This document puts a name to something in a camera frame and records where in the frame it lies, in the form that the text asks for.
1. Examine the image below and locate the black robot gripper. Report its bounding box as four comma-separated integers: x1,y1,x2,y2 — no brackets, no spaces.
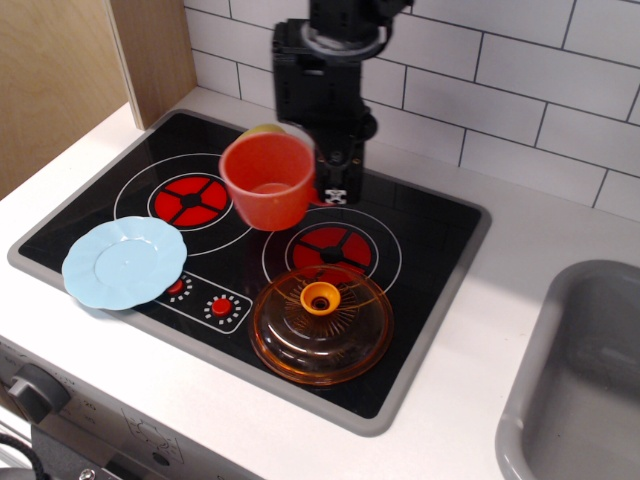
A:
272,19,376,205

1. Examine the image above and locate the red plastic cup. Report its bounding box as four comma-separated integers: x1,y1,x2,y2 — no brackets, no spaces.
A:
219,132,315,231

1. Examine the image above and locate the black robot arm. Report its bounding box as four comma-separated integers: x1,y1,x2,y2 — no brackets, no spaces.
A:
271,1,410,205

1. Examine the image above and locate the light blue scalloped plate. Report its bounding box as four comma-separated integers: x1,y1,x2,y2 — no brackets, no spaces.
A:
62,216,187,310

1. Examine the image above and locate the yellow plastic ball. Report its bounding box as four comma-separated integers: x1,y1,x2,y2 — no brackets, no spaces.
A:
237,123,285,141

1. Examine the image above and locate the black toy stove top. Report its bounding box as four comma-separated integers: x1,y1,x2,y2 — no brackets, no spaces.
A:
8,110,490,436

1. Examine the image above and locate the orange transparent pot lid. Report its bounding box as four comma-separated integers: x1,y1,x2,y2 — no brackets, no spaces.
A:
249,265,394,386

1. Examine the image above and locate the wooden side panel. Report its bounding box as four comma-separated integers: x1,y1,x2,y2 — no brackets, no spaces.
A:
1,1,196,195

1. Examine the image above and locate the grey sink basin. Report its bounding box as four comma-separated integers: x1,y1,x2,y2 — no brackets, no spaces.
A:
495,260,639,479

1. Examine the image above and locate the grey oven knob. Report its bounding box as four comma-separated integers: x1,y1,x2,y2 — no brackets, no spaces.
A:
8,364,71,424

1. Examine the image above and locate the black bracket with screw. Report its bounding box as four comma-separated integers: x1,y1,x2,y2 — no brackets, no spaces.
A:
31,426,118,480

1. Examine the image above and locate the black cable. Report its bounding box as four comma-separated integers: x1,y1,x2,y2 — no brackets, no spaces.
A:
0,430,46,480

